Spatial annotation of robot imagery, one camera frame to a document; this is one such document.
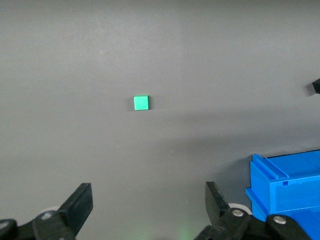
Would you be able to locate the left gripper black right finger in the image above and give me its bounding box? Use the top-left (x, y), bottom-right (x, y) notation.
top-left (193, 181), bottom-right (312, 240)

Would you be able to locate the small green cube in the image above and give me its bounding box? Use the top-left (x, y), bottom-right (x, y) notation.
top-left (133, 94), bottom-right (152, 112)

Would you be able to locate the small black cube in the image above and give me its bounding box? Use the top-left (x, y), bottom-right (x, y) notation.
top-left (307, 78), bottom-right (320, 96)

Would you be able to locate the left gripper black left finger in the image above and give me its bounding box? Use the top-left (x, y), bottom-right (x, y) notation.
top-left (0, 182), bottom-right (94, 240)

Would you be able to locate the blue plastic storage bin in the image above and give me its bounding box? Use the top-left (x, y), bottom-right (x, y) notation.
top-left (244, 149), bottom-right (320, 240)

